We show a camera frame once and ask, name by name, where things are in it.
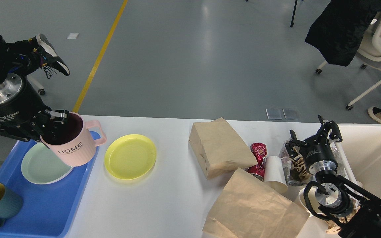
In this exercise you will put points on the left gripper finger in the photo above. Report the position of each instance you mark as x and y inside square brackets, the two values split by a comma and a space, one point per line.
[24, 132]
[56, 128]

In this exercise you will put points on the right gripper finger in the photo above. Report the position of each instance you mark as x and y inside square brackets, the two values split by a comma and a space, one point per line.
[293, 147]
[328, 133]

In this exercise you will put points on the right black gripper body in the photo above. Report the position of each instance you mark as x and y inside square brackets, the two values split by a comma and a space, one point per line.
[318, 157]

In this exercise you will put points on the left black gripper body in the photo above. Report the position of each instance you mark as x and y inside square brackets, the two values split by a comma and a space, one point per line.
[21, 108]

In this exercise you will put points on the pink HOME mug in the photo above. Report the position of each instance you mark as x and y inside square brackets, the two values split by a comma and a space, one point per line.
[75, 145]

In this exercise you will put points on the yellow plastic plate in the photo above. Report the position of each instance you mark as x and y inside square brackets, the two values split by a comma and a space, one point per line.
[130, 157]

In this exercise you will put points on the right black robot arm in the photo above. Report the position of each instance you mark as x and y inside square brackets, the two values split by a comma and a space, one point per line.
[331, 196]

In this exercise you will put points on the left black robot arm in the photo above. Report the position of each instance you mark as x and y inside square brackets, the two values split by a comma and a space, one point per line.
[23, 114]

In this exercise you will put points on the clear bag with brown paper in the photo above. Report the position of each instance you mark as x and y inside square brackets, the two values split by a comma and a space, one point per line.
[295, 170]

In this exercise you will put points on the right floor plate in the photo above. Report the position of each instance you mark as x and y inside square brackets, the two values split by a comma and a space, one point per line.
[291, 114]

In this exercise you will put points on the floor plate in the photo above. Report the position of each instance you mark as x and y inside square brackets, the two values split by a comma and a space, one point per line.
[273, 113]
[291, 114]

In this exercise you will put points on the pale green plate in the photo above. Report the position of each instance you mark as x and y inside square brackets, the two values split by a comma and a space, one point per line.
[41, 166]

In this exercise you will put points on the red crumpled snack wrapper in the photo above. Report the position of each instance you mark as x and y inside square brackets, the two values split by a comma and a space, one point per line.
[259, 150]

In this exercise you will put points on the left floor plate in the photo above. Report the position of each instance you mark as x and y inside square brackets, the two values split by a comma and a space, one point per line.
[273, 113]

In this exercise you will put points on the white paper cup upright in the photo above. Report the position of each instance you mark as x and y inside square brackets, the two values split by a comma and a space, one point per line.
[301, 200]

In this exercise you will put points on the white paper cup lying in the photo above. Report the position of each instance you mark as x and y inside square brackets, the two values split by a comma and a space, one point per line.
[274, 174]

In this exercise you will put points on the white plastic bin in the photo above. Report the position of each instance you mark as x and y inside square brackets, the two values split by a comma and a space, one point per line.
[362, 147]

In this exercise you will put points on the person in black clothes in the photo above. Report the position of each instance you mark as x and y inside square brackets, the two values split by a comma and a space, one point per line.
[38, 53]

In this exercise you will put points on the crumpled brown paper ball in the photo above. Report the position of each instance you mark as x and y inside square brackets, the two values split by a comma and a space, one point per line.
[333, 228]

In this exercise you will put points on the upper brown paper bag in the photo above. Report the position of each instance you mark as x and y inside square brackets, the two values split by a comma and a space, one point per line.
[218, 148]

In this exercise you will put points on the blue plastic tray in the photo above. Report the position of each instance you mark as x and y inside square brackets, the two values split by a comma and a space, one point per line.
[48, 210]

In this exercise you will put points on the lower brown paper bag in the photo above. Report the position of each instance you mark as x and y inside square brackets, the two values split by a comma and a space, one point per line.
[248, 208]

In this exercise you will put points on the black jacket on chair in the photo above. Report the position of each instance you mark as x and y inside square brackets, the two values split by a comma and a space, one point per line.
[338, 31]

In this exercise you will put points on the black stand leg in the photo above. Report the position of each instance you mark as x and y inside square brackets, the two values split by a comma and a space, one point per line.
[293, 13]

